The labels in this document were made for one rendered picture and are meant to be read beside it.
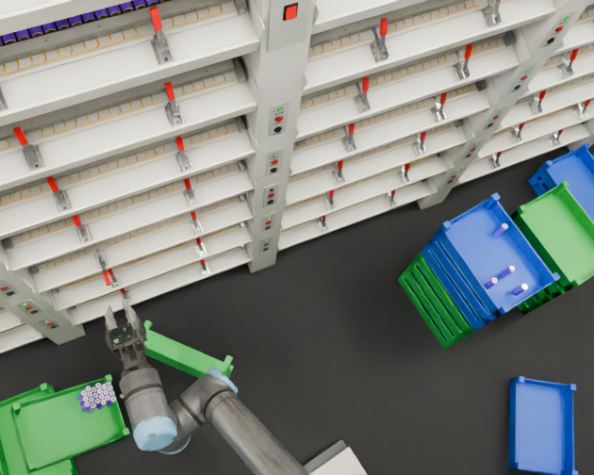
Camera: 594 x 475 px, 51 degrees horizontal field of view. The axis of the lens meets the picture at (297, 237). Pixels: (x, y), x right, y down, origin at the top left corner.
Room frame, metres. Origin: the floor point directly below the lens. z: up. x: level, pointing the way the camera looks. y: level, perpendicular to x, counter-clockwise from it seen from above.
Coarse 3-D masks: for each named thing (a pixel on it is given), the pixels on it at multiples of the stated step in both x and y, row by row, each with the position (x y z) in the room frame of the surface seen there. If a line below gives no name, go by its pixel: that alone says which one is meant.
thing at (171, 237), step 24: (216, 216) 0.63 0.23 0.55; (240, 216) 0.65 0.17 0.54; (120, 240) 0.50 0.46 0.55; (144, 240) 0.51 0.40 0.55; (168, 240) 0.53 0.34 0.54; (48, 264) 0.39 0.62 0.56; (72, 264) 0.40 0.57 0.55; (96, 264) 0.42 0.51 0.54; (120, 264) 0.44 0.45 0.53; (48, 288) 0.33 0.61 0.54
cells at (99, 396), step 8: (96, 384) 0.16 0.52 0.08; (104, 384) 0.16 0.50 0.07; (88, 392) 0.12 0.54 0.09; (96, 392) 0.13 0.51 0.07; (104, 392) 0.14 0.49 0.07; (112, 392) 0.14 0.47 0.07; (80, 400) 0.10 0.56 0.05; (88, 400) 0.10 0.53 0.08; (96, 400) 0.11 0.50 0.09; (104, 400) 0.11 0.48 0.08; (112, 400) 0.12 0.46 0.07; (88, 408) 0.08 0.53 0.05
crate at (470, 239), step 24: (480, 216) 0.85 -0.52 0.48; (504, 216) 0.85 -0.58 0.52; (456, 240) 0.75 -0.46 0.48; (480, 240) 0.77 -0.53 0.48; (504, 240) 0.79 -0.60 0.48; (456, 264) 0.68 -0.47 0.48; (480, 264) 0.70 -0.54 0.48; (504, 264) 0.71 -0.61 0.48; (528, 264) 0.73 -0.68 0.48; (480, 288) 0.61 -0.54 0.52; (504, 288) 0.64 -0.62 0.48; (528, 288) 0.66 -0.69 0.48; (504, 312) 0.55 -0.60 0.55
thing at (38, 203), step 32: (224, 128) 0.69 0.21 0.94; (128, 160) 0.56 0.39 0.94; (160, 160) 0.58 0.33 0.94; (192, 160) 0.60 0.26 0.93; (224, 160) 0.62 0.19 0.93; (0, 192) 0.41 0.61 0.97; (32, 192) 0.44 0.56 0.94; (64, 192) 0.45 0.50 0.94; (96, 192) 0.47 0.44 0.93; (128, 192) 0.49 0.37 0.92; (0, 224) 0.36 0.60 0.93; (32, 224) 0.37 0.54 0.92
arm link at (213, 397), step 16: (208, 384) 0.18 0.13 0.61; (224, 384) 0.18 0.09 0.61; (192, 400) 0.13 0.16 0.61; (208, 400) 0.14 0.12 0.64; (224, 400) 0.14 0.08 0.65; (192, 416) 0.10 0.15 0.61; (208, 416) 0.10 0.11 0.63; (224, 416) 0.11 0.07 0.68; (240, 416) 0.11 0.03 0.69; (224, 432) 0.07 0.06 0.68; (240, 432) 0.08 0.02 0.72; (256, 432) 0.09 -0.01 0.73; (240, 448) 0.05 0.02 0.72; (256, 448) 0.05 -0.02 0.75; (272, 448) 0.06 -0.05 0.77; (256, 464) 0.02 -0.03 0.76; (272, 464) 0.03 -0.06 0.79; (288, 464) 0.03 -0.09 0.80
